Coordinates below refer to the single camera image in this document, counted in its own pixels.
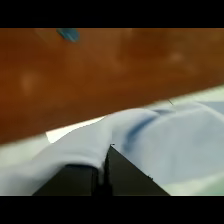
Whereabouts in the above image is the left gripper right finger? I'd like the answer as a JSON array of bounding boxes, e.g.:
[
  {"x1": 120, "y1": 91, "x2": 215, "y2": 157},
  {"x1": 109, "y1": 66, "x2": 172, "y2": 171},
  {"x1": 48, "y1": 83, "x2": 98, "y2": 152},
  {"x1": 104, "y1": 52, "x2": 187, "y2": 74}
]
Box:
[{"x1": 104, "y1": 143, "x2": 171, "y2": 197}]

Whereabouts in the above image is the light blue T-shirt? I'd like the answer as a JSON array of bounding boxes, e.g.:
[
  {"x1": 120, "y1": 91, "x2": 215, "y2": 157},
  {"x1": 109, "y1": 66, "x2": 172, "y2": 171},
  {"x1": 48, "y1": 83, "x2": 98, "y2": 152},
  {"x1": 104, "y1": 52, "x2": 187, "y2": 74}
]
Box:
[{"x1": 0, "y1": 100, "x2": 224, "y2": 197}]

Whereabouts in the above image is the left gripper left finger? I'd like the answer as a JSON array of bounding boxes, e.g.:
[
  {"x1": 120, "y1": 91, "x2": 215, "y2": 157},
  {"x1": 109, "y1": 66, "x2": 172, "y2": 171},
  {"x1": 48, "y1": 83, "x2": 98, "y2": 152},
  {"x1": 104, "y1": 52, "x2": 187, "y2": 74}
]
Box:
[{"x1": 32, "y1": 164, "x2": 100, "y2": 197}]

